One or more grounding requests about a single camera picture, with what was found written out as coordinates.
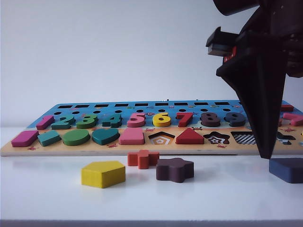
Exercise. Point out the maroon flower block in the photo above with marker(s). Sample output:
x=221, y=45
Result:
x=174, y=172

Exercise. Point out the red triangle block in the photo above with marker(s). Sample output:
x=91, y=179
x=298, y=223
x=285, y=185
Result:
x=189, y=139

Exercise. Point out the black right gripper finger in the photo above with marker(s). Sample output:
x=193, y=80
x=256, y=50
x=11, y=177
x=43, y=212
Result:
x=260, y=82

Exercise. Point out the green circle block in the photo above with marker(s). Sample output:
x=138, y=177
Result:
x=75, y=138

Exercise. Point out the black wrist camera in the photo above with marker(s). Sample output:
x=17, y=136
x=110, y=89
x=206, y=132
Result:
x=236, y=6

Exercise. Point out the green number three piece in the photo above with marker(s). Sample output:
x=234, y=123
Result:
x=91, y=123

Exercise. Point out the magenta parallelogram block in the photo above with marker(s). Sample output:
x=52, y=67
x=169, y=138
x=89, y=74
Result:
x=23, y=139

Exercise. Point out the pink number five piece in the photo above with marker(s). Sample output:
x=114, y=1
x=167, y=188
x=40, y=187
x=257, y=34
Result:
x=135, y=123

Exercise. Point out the yellow number six piece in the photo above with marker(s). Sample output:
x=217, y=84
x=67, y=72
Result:
x=157, y=121

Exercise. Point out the navy number nine piece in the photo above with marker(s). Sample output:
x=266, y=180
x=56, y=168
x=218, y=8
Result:
x=239, y=122

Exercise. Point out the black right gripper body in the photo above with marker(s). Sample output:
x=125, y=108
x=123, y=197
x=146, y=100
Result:
x=279, y=21

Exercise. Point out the orange cross block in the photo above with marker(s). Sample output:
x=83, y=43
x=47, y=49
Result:
x=142, y=160

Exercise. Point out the colourful wooden puzzle board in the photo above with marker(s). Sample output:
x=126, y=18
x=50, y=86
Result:
x=71, y=149

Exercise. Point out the navy square block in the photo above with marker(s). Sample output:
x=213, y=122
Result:
x=287, y=172

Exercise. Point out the red number seven piece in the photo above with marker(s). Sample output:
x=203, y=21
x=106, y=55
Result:
x=185, y=121

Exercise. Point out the red minus sign piece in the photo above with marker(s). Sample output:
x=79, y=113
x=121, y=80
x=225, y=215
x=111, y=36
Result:
x=287, y=108

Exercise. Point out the yellow pentagon block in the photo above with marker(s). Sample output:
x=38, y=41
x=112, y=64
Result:
x=101, y=175

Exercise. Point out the magenta number one piece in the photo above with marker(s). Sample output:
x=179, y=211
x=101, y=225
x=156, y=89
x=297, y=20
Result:
x=45, y=123

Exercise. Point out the teal number four piece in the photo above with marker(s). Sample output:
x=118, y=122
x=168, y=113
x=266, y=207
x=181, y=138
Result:
x=115, y=120

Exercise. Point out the teal heart block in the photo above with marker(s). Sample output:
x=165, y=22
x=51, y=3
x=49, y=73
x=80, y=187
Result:
x=104, y=137

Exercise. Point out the maroon number eight piece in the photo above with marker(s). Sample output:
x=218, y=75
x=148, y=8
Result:
x=216, y=121

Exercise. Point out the pink symbol piece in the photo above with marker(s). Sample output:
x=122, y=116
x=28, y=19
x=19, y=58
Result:
x=297, y=120

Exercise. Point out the teal rectangle block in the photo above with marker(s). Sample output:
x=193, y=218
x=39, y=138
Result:
x=48, y=138

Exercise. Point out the teal number two piece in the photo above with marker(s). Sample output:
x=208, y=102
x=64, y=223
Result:
x=64, y=120

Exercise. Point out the pink trapezoid block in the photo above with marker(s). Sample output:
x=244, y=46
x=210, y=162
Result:
x=131, y=138

